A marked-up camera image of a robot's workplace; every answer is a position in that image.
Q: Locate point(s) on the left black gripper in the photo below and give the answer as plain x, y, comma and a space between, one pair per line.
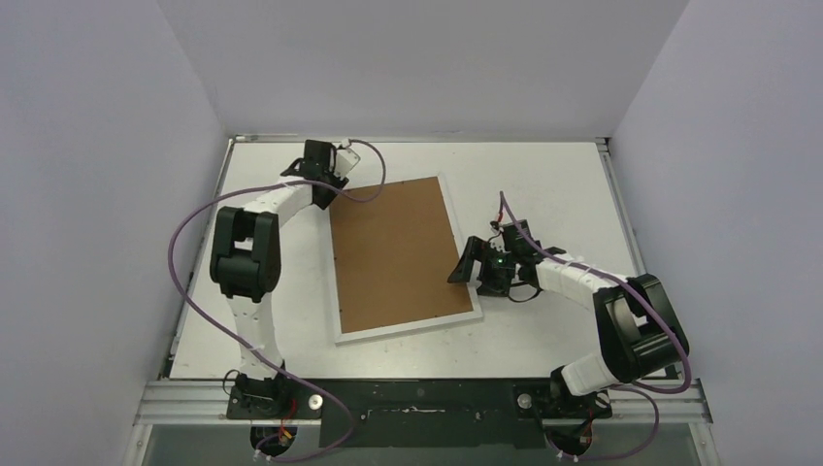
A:
336, 183

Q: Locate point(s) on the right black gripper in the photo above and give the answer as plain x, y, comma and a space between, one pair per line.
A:
480, 258

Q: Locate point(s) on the white picture frame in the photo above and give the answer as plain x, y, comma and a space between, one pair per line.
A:
463, 270

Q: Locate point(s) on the brown backing board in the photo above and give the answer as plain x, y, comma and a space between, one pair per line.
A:
398, 257

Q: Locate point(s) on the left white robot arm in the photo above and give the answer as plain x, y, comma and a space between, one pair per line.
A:
246, 253

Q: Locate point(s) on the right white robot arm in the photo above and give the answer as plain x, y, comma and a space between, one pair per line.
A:
637, 328

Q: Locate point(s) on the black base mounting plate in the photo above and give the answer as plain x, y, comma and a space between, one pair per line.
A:
423, 413

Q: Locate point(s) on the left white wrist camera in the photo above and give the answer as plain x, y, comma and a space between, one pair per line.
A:
345, 160

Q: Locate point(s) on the aluminium front rail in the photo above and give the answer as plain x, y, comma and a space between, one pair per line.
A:
191, 402

